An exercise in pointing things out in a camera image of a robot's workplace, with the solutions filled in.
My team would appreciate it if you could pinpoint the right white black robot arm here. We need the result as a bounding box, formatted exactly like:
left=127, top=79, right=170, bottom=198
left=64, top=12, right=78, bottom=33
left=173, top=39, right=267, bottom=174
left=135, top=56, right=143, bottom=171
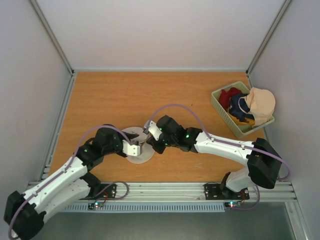
left=143, top=115, right=282, bottom=199

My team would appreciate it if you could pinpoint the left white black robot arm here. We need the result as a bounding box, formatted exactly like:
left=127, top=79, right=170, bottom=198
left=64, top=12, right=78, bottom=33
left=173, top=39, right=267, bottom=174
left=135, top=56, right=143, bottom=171
left=3, top=124, right=142, bottom=240

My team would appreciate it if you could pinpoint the beige bra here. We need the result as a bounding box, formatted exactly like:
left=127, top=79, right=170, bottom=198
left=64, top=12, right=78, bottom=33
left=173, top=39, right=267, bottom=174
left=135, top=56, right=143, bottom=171
left=244, top=87, right=276, bottom=127

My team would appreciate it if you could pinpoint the left circuit board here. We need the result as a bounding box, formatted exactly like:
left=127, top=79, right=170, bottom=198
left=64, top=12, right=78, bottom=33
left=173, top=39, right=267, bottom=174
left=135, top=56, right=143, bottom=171
left=87, top=201, right=104, bottom=211

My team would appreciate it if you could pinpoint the circuit board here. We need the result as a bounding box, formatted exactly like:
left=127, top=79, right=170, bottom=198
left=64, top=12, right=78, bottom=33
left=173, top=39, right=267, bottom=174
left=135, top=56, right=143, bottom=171
left=224, top=201, right=244, bottom=209
left=87, top=201, right=104, bottom=211

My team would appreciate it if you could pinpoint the red garment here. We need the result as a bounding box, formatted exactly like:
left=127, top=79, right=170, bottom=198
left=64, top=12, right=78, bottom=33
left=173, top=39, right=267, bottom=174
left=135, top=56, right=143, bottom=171
left=218, top=87, right=243, bottom=110

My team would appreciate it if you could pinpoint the navy blue garment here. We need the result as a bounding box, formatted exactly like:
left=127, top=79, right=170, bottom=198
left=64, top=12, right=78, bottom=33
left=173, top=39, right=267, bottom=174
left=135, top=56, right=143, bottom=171
left=228, top=93, right=254, bottom=120

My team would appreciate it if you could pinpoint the green perforated plastic basket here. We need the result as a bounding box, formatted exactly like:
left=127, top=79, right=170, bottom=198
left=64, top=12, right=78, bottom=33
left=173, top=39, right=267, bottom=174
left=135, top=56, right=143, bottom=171
left=211, top=81, right=275, bottom=139

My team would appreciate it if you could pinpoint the right circuit board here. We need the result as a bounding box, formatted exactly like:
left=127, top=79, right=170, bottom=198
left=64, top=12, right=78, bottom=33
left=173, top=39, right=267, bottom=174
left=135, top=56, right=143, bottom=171
left=224, top=201, right=244, bottom=209

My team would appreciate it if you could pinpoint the yellow garment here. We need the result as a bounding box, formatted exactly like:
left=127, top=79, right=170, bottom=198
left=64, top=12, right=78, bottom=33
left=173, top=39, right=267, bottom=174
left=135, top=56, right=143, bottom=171
left=229, top=114, right=256, bottom=126

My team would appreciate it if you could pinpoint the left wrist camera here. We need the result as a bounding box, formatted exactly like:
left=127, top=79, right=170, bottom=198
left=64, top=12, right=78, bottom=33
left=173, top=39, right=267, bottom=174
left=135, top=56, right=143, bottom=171
left=122, top=140, right=142, bottom=157

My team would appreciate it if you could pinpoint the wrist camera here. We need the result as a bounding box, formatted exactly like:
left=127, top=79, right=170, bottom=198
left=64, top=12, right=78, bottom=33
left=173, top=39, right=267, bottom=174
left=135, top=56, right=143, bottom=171
left=143, top=120, right=162, bottom=141
left=122, top=140, right=142, bottom=157

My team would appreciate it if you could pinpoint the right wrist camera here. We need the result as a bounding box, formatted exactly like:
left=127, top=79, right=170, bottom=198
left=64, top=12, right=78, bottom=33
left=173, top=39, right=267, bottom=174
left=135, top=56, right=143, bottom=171
left=143, top=120, right=162, bottom=141

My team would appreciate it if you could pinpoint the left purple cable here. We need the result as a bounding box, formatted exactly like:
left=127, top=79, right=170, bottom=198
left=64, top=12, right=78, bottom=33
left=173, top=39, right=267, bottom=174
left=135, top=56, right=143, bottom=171
left=7, top=126, right=135, bottom=240

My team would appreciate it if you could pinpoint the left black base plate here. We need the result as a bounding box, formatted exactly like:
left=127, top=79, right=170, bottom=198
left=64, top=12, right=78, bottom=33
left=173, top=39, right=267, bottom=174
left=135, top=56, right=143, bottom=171
left=84, top=183, right=117, bottom=200

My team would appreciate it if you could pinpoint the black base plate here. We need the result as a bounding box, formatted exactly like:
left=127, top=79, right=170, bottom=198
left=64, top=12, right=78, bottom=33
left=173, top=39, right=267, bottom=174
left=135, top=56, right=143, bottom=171
left=84, top=183, right=117, bottom=200
left=203, top=182, right=250, bottom=201

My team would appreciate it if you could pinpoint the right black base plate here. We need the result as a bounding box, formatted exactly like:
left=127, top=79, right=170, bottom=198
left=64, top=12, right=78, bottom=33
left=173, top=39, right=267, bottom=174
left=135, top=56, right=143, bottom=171
left=203, top=182, right=250, bottom=201

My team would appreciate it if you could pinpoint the left aluminium side rail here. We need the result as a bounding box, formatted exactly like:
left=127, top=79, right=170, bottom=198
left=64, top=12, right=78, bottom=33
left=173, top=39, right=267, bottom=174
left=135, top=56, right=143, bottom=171
left=38, top=71, right=78, bottom=181

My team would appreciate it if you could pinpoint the grey slotted cable duct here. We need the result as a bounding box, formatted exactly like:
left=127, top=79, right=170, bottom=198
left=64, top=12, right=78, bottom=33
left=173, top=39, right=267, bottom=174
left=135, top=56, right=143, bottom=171
left=62, top=202, right=225, bottom=214

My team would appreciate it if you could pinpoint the aluminium front rail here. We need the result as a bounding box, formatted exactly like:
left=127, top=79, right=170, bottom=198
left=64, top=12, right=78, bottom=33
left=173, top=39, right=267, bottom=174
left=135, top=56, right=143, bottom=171
left=23, top=181, right=297, bottom=202

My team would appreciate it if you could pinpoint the left aluminium frame post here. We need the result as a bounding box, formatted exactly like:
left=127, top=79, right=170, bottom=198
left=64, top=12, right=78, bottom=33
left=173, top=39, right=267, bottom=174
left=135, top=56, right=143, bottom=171
left=29, top=0, right=74, bottom=76

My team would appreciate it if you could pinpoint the aluminium frame post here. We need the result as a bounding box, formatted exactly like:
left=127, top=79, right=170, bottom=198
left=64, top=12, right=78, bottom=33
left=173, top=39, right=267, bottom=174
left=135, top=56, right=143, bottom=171
left=246, top=0, right=293, bottom=75
left=29, top=0, right=74, bottom=76

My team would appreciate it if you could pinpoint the right aluminium frame post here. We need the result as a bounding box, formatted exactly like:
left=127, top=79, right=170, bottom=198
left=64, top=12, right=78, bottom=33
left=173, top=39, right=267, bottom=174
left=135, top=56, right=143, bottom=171
left=246, top=0, right=293, bottom=75

